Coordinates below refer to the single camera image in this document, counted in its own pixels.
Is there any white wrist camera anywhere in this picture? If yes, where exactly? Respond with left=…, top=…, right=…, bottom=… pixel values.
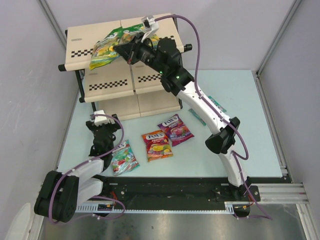
left=141, top=15, right=159, bottom=43
left=90, top=110, right=115, bottom=126

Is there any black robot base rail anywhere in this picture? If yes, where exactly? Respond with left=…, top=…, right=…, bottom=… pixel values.
left=74, top=175, right=261, bottom=218

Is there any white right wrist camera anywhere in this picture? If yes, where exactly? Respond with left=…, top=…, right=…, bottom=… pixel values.
left=141, top=15, right=159, bottom=43

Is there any beige three-tier shelf rack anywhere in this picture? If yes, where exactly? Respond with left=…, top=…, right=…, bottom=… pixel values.
left=58, top=17, right=183, bottom=121

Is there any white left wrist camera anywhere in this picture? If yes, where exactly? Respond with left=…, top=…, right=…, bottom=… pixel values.
left=90, top=110, right=115, bottom=126

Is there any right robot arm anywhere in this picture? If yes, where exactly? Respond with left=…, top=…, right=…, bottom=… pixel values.
left=113, top=32, right=254, bottom=200

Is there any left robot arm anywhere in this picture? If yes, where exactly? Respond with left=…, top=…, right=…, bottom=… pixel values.
left=33, top=111, right=123, bottom=224

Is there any green spring tea candy bag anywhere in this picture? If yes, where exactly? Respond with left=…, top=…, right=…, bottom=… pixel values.
left=119, top=23, right=160, bottom=48

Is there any orange fruits candy bag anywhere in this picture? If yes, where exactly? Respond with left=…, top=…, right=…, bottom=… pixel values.
left=141, top=130, right=174, bottom=162

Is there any purple berries candy bag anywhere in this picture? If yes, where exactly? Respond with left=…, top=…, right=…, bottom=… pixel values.
left=157, top=114, right=194, bottom=147

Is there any teal mint blossom candy bag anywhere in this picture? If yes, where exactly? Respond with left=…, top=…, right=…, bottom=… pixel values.
left=188, top=96, right=227, bottom=126

